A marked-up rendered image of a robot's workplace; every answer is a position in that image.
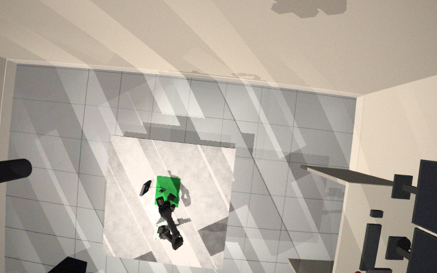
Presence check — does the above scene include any green circuit board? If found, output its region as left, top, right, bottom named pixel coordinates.
left=154, top=176, right=181, bottom=208

